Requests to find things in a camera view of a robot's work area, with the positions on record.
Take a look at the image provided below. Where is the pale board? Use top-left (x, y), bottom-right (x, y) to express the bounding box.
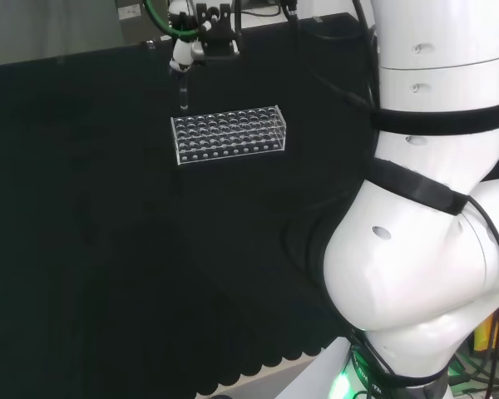
top-left (249, 336), bottom-right (358, 399)

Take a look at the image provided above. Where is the clear glass test tube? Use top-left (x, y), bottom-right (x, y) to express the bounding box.
top-left (176, 68), bottom-right (190, 112)

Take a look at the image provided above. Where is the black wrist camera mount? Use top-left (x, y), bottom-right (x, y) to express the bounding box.
top-left (194, 2), bottom-right (240, 60)

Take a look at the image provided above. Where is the green ribbed cable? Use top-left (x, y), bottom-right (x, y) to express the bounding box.
top-left (144, 0), bottom-right (203, 41)

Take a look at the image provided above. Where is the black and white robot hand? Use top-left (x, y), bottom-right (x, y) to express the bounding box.
top-left (168, 0), bottom-right (211, 74)

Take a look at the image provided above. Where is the black bench cloth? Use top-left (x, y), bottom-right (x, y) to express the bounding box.
top-left (0, 12), bottom-right (382, 399)

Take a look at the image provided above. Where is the black cable with connector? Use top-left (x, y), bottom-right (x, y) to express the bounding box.
top-left (279, 0), bottom-right (369, 110)

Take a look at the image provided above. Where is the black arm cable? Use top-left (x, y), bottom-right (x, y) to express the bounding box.
top-left (351, 0), bottom-right (380, 113)

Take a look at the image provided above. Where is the clear plastic test tube rack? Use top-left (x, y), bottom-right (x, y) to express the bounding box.
top-left (170, 105), bottom-right (286, 166)

